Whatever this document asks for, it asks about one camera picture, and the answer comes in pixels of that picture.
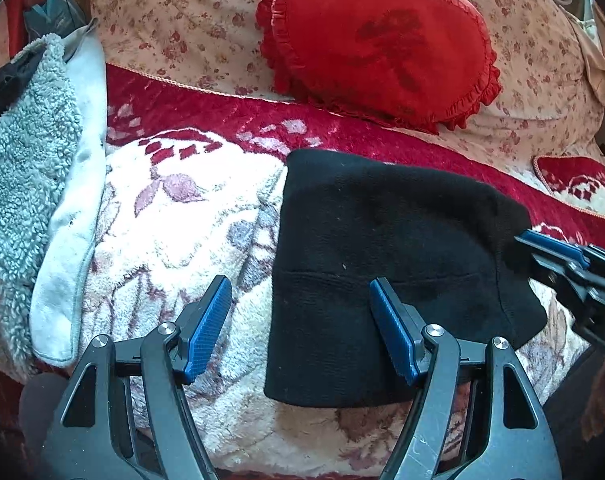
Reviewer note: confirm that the black pants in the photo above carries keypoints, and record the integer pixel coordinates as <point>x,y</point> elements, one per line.
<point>446,243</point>

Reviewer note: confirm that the teal bag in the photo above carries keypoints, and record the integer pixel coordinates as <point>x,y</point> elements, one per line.
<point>60,17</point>

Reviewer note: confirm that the grey fleece garment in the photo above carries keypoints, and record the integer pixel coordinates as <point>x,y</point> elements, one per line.
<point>52,178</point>

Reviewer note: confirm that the red heart-shaped pillow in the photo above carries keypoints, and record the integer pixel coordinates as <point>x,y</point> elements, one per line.
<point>415,64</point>

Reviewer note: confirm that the red and white plush blanket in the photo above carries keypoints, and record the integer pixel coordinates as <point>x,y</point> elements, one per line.
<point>194,188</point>

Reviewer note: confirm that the black garment on fleece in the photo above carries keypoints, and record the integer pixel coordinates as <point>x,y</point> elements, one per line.
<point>15,77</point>

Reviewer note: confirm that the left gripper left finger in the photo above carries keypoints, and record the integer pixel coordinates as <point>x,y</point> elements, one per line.
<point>124,415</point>

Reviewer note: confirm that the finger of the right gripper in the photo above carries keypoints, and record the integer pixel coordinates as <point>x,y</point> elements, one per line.
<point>543,257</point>

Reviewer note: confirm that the floral beige bedsheet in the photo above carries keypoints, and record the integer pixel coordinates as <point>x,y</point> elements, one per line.
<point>500,80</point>

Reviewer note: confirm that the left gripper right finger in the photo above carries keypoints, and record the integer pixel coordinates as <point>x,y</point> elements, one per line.
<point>505,436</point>

